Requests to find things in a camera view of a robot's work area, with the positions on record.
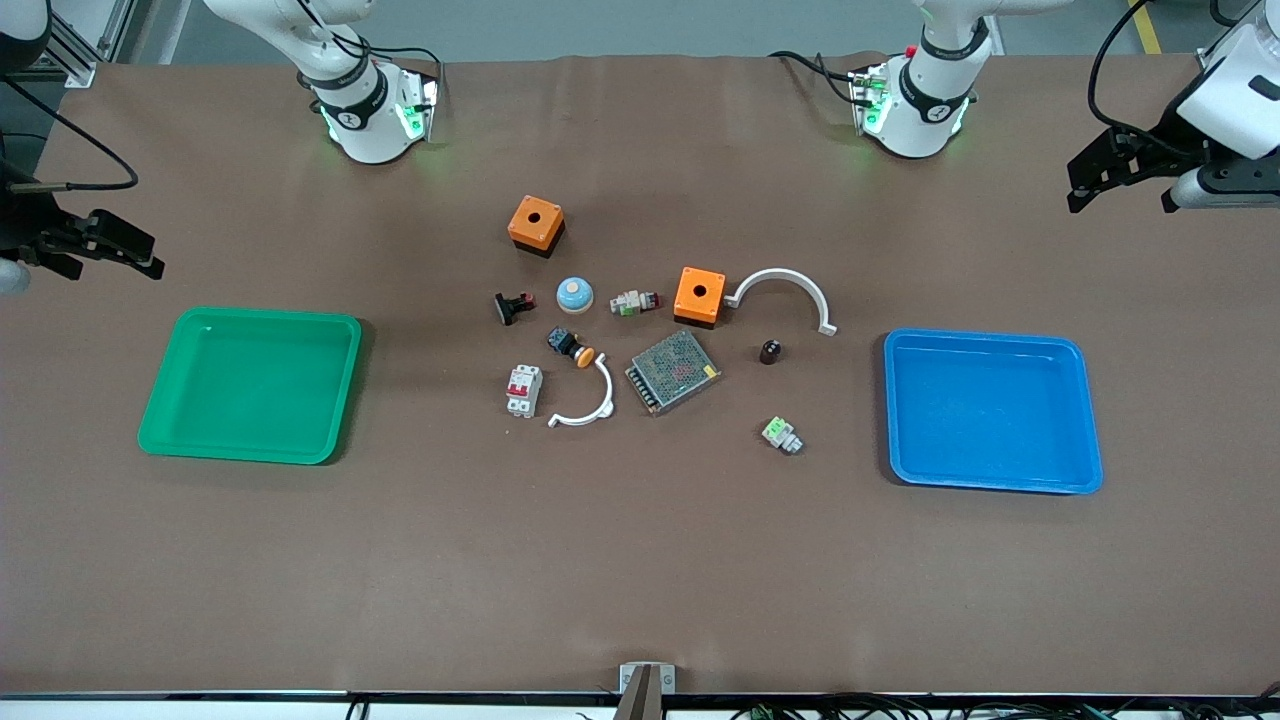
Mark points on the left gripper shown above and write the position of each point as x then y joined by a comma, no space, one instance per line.
1163,139

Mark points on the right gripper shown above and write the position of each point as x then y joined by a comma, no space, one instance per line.
22,217

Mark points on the black cylindrical knob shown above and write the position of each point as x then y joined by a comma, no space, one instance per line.
771,353

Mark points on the white circuit breaker red toggles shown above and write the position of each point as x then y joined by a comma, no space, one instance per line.
524,390

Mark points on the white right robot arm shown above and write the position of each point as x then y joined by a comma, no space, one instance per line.
365,120

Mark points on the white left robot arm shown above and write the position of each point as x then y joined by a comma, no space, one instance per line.
935,85

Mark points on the green plastic tray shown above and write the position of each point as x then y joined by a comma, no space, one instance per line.
250,385

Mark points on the blue plastic tray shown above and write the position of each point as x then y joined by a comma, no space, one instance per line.
990,415

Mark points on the large white curved clamp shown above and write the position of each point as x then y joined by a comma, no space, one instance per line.
782,275

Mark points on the orange button box black base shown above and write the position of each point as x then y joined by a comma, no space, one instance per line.
690,300
527,228

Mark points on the orange mushroom push button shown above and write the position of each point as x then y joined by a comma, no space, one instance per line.
565,343

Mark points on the light blue dome button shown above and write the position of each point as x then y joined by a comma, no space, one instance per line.
575,296

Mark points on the metal mesh power supply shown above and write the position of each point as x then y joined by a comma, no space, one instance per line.
673,372

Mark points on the small white curved clamp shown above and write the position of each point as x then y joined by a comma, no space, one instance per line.
603,392

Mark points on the aluminium frame profile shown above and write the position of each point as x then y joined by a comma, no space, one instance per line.
85,45

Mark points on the black and red switch part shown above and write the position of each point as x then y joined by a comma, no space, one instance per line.
512,308

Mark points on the green push button switch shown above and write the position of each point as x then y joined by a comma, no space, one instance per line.
781,434

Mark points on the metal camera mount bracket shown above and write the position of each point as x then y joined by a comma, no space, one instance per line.
646,685

